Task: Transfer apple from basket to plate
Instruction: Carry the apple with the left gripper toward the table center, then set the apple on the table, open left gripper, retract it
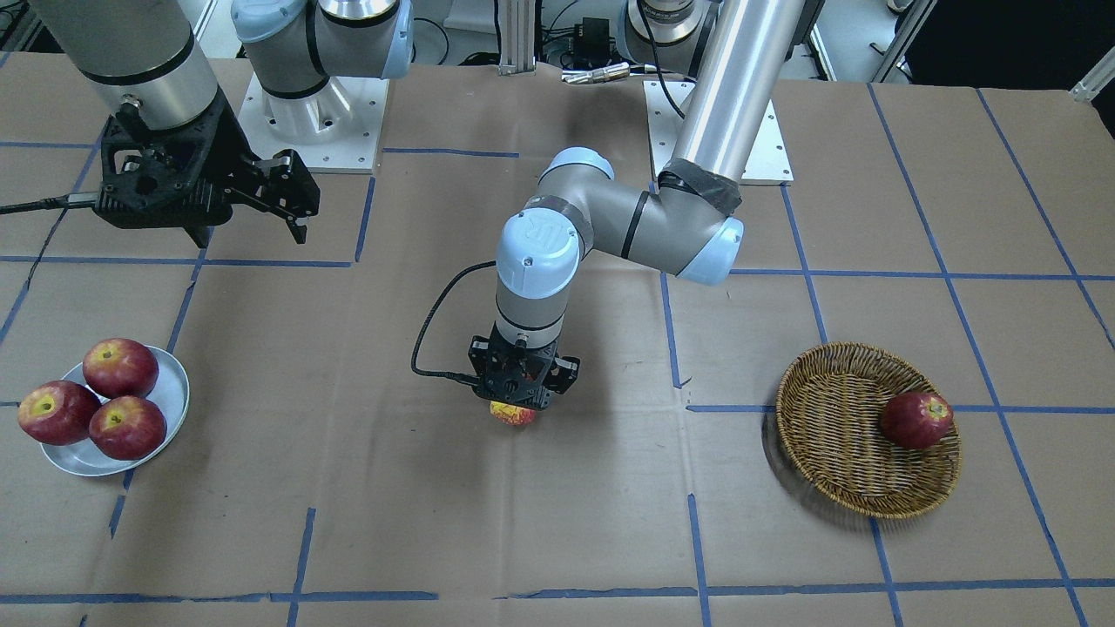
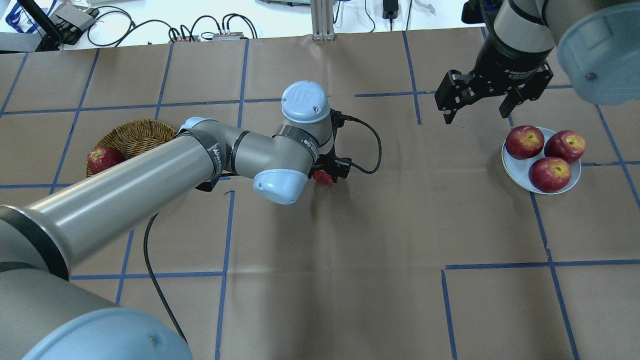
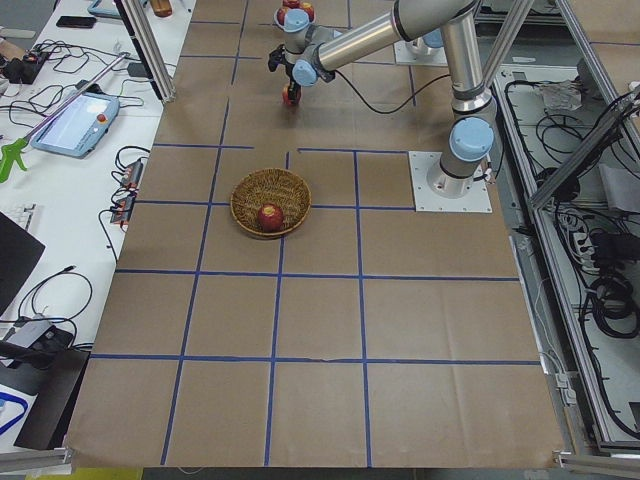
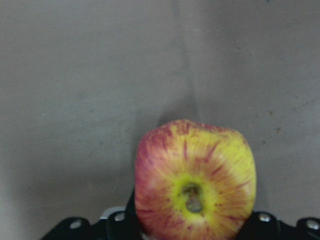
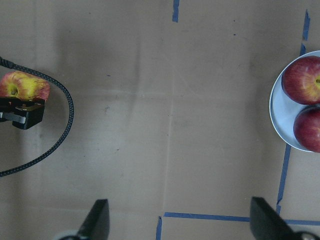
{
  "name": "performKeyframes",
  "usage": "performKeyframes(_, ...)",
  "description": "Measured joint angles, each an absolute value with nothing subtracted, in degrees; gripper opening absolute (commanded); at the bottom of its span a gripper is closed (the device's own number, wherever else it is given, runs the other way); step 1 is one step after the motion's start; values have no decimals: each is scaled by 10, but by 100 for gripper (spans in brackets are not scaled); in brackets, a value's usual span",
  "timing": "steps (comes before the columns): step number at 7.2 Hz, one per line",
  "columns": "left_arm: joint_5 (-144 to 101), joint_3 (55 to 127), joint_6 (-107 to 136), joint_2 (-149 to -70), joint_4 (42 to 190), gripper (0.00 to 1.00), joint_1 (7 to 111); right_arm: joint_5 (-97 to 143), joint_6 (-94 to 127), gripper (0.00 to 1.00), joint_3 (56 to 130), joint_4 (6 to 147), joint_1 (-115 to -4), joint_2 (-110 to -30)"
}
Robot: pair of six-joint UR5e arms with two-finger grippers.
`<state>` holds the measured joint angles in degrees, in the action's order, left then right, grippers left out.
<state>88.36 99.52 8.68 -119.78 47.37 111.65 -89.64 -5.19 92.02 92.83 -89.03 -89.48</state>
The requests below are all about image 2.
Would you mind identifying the red apple on plate right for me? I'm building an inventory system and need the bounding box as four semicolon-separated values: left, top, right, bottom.
544;130;586;164

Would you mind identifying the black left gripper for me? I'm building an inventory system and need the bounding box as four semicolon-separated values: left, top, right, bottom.
315;109;351;182

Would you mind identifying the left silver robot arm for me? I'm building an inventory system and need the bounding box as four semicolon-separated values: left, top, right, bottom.
0;80;344;360

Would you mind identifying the red apple on plate left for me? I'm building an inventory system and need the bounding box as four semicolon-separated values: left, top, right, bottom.
505;125;546;160

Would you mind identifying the white plate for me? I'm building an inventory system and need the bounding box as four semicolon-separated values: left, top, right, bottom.
501;125;586;194

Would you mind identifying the grey dock adapter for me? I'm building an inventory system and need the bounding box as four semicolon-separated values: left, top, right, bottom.
51;3;99;32

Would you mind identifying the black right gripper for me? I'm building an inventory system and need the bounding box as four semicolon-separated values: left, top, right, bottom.
434;42;554;125

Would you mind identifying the woven wicker basket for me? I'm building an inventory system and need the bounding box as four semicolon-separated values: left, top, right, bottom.
84;119;177;178

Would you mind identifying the orange usb hub upper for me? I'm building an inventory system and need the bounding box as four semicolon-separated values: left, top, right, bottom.
167;29;199;43

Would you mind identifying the red apple on plate front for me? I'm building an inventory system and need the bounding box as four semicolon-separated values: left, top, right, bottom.
528;157;573;193

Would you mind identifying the red apple on plate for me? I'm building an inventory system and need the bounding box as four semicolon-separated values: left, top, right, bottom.
528;157;573;193
544;130;586;164
505;125;546;160

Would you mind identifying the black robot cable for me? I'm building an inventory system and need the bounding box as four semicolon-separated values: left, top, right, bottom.
142;114;383;346

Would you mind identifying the red apple transferred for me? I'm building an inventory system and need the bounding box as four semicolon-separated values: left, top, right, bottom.
311;170;334;186

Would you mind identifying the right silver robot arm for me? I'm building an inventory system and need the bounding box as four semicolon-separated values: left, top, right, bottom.
434;0;640;125

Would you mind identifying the red apple in basket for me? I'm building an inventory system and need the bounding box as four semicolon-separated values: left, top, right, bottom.
87;146;126;174

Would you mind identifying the aluminium frame post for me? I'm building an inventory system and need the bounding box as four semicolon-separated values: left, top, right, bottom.
310;0;336;41

